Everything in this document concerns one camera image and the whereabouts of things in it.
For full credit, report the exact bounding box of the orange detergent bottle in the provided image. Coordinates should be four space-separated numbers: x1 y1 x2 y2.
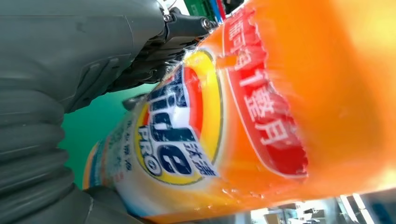
82 0 396 224

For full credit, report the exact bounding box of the green table board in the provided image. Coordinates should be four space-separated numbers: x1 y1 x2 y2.
58 83 158 189

